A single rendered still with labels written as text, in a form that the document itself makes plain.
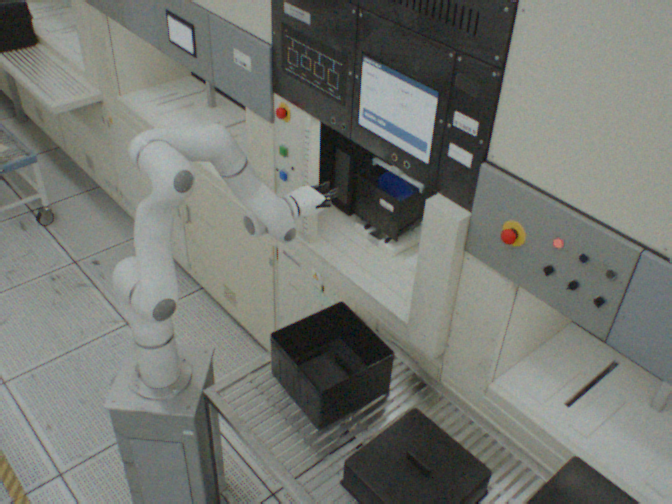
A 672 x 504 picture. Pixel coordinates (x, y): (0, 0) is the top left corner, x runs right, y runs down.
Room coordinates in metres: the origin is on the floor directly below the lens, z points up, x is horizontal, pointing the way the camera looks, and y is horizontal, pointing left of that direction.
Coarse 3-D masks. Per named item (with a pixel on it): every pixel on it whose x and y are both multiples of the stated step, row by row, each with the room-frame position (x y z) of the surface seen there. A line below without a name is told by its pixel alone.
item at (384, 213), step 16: (384, 160) 2.19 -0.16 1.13; (368, 176) 2.13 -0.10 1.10; (400, 176) 2.06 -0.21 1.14; (368, 192) 2.05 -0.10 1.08; (384, 192) 1.99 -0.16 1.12; (416, 192) 2.00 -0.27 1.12; (432, 192) 2.06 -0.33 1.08; (368, 208) 2.05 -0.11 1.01; (384, 208) 1.99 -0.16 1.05; (400, 208) 1.94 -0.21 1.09; (416, 208) 2.01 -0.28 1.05; (368, 224) 2.07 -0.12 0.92; (384, 224) 1.99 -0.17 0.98; (400, 224) 1.95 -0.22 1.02; (416, 224) 2.02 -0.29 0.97; (384, 240) 1.99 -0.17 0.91
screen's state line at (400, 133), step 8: (368, 112) 1.80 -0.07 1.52; (368, 120) 1.79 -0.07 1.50; (376, 120) 1.77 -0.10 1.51; (384, 120) 1.75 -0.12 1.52; (384, 128) 1.74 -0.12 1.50; (392, 128) 1.72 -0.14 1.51; (400, 128) 1.70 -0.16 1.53; (400, 136) 1.70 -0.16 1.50; (408, 136) 1.68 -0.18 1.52; (416, 144) 1.65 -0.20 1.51; (424, 144) 1.63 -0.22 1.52; (424, 152) 1.63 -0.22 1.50
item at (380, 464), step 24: (384, 432) 1.19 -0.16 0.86; (408, 432) 1.19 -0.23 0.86; (432, 432) 1.19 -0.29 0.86; (360, 456) 1.10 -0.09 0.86; (384, 456) 1.11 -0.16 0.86; (408, 456) 1.10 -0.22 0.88; (432, 456) 1.12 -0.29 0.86; (456, 456) 1.12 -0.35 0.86; (360, 480) 1.04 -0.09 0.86; (384, 480) 1.04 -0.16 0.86; (408, 480) 1.04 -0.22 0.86; (432, 480) 1.04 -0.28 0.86; (456, 480) 1.05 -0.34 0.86; (480, 480) 1.05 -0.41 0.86
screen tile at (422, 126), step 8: (400, 88) 1.71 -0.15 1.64; (408, 88) 1.69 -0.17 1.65; (400, 96) 1.71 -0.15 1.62; (408, 96) 1.69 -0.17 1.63; (416, 96) 1.67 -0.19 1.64; (408, 104) 1.69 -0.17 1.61; (416, 104) 1.67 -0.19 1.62; (432, 104) 1.63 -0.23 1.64; (400, 112) 1.70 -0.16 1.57; (424, 112) 1.64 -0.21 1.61; (400, 120) 1.70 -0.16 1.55; (408, 120) 1.68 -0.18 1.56; (416, 120) 1.66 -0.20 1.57; (424, 120) 1.64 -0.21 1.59; (416, 128) 1.66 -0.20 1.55; (424, 128) 1.64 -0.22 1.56; (424, 136) 1.63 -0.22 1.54
